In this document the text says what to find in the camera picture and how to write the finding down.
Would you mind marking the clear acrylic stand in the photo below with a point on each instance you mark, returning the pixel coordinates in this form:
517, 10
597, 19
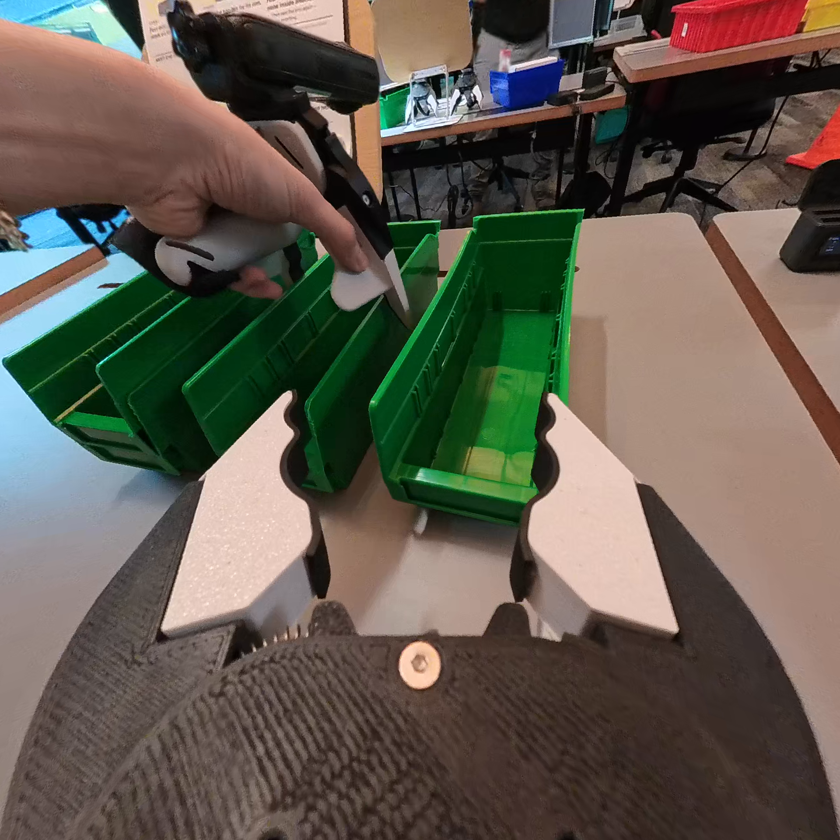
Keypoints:
430, 85

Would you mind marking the small green box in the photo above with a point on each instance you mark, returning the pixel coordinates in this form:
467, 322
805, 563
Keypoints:
394, 108

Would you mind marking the blue plastic bin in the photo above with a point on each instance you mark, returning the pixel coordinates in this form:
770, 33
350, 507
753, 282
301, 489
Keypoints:
525, 88

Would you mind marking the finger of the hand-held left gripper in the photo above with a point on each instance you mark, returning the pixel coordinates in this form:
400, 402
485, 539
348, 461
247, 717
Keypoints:
397, 289

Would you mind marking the black office chair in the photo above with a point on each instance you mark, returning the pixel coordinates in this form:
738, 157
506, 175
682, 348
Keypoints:
88, 220
695, 111

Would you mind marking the wooden sign board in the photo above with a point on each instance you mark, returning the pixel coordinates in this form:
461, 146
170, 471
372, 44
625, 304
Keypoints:
364, 39

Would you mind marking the black label printer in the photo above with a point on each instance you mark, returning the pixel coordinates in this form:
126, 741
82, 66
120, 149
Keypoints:
814, 223

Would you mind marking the green plastic bin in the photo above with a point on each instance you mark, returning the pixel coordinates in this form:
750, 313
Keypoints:
164, 367
262, 367
492, 394
65, 367

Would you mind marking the teal bag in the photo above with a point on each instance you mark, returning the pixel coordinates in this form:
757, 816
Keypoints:
611, 124

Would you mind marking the yellow plastic bin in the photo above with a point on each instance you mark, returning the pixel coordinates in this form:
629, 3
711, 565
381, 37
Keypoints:
823, 13

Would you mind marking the beige rounded board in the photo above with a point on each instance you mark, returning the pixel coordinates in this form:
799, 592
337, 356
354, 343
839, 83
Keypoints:
420, 33

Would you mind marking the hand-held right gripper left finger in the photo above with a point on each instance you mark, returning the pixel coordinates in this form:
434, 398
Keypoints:
243, 525

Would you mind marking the red plastic basket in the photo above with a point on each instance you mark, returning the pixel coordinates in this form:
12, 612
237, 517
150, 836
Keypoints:
735, 23

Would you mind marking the computer monitor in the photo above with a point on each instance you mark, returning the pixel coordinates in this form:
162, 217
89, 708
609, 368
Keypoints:
574, 19

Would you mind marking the wooden-edged table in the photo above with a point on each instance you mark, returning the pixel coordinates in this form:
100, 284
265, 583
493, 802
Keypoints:
722, 59
525, 118

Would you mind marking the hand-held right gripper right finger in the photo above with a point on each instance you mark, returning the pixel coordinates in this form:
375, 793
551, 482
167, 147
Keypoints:
597, 525

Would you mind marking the person's left hand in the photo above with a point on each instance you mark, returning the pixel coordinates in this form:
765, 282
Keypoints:
131, 144

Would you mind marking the orange traffic cone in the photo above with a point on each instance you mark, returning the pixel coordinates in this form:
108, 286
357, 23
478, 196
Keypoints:
823, 144

